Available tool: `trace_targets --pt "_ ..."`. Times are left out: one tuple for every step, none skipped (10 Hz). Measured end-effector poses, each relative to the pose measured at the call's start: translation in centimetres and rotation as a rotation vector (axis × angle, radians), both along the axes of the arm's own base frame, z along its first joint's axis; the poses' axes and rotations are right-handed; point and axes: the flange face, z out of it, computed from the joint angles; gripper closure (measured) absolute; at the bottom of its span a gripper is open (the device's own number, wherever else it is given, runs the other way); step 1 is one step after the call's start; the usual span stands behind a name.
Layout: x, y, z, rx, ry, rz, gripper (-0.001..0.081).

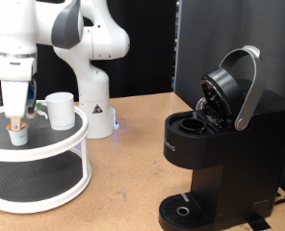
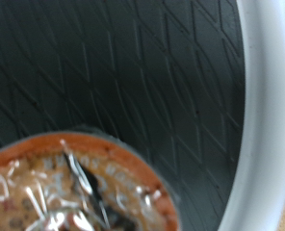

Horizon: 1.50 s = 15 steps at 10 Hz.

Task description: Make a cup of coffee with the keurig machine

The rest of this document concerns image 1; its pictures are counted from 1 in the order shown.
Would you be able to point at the aluminium frame post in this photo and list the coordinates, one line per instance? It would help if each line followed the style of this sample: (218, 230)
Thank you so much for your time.
(178, 12)

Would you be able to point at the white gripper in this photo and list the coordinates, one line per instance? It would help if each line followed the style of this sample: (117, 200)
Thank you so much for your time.
(15, 93)

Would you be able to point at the white two-tier turntable shelf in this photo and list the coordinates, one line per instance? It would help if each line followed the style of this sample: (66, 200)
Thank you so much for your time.
(36, 179)

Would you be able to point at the orange-lidded white coffee pod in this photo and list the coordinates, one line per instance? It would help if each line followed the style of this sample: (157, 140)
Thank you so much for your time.
(19, 138)

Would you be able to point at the black Keurig coffee machine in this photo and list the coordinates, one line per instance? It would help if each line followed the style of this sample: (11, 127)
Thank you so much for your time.
(238, 154)

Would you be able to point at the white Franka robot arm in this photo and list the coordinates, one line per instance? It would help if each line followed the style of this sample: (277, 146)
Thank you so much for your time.
(94, 41)

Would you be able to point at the white mug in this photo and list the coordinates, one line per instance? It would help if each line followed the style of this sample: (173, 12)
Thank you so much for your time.
(62, 109)

